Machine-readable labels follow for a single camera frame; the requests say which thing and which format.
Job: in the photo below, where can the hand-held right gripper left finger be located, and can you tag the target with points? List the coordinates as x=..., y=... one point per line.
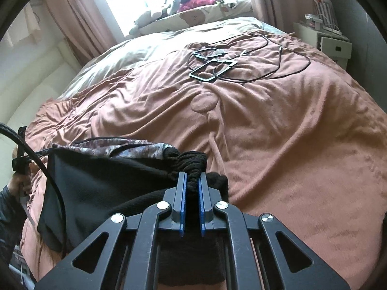
x=181, y=199

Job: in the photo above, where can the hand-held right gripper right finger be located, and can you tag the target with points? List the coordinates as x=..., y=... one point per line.
x=202, y=205

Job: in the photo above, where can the black pants with floral lining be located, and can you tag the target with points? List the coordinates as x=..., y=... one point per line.
x=105, y=187

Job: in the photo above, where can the person's left forearm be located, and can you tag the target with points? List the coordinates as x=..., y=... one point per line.
x=7, y=223

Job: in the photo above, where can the person's left hand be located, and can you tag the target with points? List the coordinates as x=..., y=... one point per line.
x=16, y=185

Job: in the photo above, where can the white padded headboard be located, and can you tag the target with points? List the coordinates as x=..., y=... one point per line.
x=36, y=75

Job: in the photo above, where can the pink-brown blanket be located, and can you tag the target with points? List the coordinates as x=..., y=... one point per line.
x=272, y=142

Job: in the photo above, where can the pink curtain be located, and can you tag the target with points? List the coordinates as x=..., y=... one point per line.
x=272, y=0
x=81, y=15

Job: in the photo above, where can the bear-print pillow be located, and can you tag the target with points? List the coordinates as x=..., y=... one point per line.
x=193, y=18

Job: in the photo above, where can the grey plush toy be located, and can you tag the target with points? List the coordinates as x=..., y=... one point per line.
x=148, y=18

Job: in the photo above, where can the white nightstand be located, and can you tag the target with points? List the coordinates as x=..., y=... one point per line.
x=329, y=42

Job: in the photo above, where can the white slatted rack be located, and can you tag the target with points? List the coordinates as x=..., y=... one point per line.
x=328, y=12

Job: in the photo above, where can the small black rectangular frame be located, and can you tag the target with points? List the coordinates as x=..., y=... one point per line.
x=199, y=56

